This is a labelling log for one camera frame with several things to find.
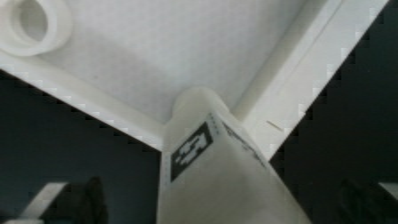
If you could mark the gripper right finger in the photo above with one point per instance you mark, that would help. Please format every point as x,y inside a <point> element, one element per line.
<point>368,203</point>

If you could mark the white desk leg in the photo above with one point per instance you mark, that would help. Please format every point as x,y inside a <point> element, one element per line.
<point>220,188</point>

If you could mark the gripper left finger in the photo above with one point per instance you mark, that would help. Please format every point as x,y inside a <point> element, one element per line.
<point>68,204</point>

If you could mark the white desk tabletop tray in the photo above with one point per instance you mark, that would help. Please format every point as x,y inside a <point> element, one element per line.
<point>115,53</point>

